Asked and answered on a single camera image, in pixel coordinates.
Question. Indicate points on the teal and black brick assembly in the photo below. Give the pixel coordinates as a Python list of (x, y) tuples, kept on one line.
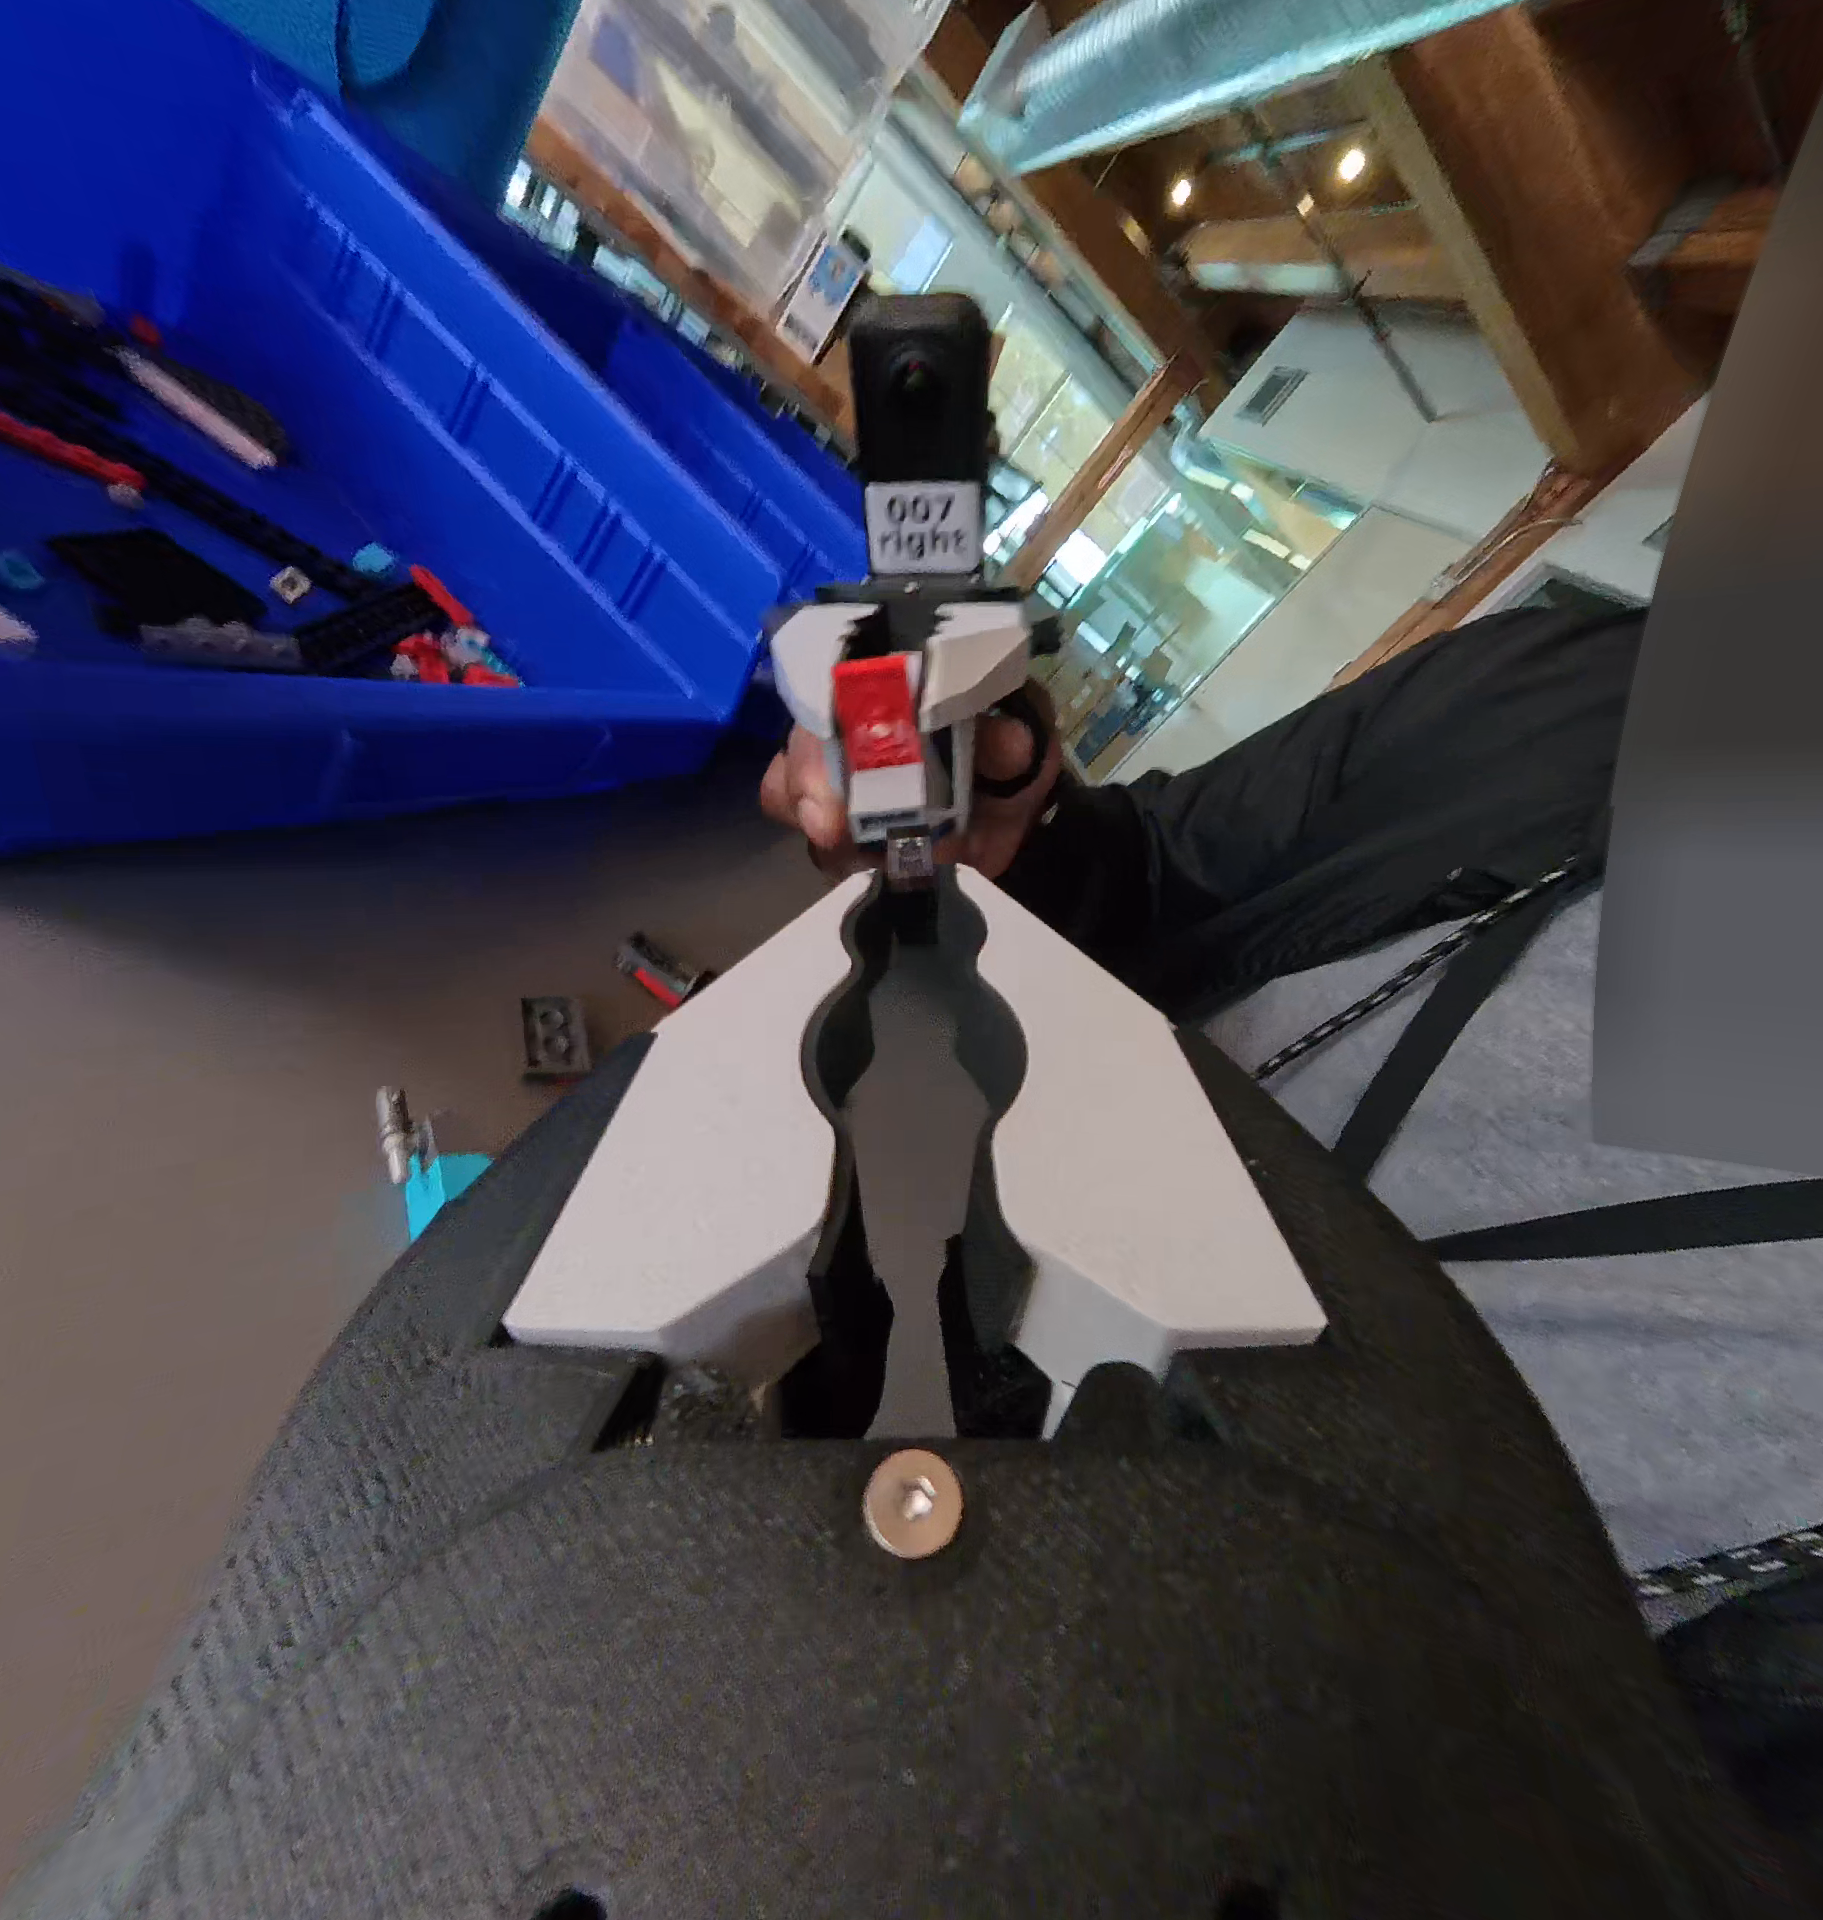
[(440, 1185)]

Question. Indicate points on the clear plastic drawer stack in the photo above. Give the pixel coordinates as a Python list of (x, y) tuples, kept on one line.
[(730, 135)]

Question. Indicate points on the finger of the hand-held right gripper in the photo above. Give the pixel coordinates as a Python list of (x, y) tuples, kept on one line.
[(980, 667), (806, 667)]

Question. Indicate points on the person's right forearm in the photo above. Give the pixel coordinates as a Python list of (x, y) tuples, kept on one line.
[(1331, 795)]

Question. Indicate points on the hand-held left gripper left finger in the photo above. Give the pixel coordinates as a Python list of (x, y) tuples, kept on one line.
[(670, 1201)]

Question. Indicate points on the black toy brick piece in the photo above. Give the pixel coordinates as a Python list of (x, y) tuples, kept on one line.
[(908, 866)]

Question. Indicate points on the pile of mixed toy bricks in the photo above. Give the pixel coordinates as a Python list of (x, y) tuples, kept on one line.
[(222, 526)]

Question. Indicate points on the red 2x4 lego brick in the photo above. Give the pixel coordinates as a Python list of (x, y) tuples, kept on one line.
[(890, 736)]

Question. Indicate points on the grey desk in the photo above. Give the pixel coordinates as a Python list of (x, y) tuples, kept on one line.
[(176, 1126)]

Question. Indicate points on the person's right hand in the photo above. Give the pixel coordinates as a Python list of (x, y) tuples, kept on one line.
[(806, 795)]

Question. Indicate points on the grey toy axle pin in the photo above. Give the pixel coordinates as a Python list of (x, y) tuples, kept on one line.
[(398, 1133)]

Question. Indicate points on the grey sweatshirt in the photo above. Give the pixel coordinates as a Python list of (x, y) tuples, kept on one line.
[(1600, 1351)]

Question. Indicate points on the blue plastic bin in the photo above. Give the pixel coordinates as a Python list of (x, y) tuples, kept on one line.
[(670, 450), (402, 750)]

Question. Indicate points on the small picture card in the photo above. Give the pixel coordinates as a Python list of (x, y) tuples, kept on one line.
[(824, 297)]

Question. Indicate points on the silver ventilation duct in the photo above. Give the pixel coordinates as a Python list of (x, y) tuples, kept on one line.
[(1196, 67)]

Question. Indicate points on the dark grey toy brick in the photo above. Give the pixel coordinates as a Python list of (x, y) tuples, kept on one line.
[(556, 1039)]

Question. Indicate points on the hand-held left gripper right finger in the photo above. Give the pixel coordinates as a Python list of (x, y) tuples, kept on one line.
[(1151, 1201)]

